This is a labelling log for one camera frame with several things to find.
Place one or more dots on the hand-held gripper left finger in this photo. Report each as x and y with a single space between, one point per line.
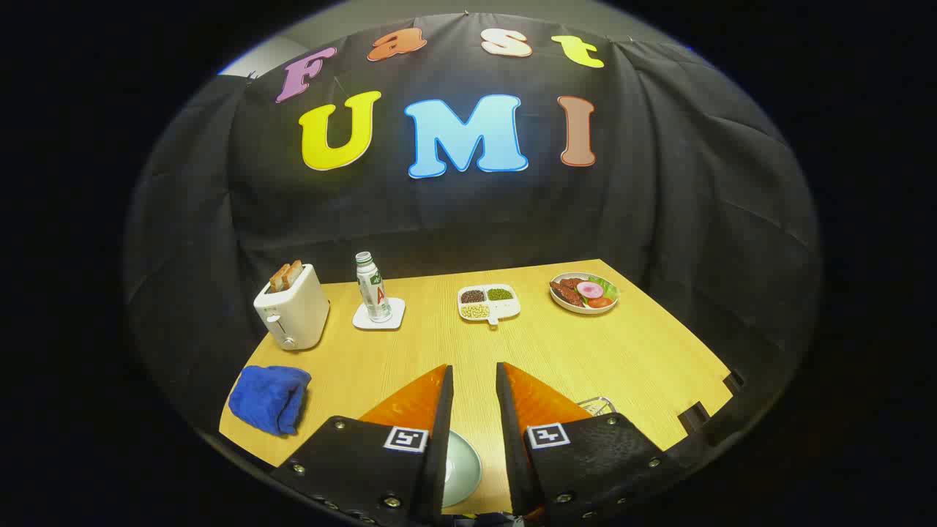
439 439

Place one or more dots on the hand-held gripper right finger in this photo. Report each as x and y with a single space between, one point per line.
510 439

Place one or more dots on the pale green plate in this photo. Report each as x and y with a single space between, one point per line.
463 468

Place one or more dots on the white square coaster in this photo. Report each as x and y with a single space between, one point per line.
396 312

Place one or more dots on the white divided bean dish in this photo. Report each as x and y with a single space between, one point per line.
488 302

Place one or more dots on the white plate of food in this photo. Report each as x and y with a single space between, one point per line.
583 293

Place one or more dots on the clear water bottle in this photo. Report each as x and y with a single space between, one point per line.
372 289

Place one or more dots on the blue towel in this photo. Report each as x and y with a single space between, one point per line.
269 399

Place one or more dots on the black table clamp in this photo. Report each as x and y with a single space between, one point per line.
693 416
734 382

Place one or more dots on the cream toaster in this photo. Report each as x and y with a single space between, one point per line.
300 315

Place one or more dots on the toast slice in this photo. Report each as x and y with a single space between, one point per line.
279 278
293 273

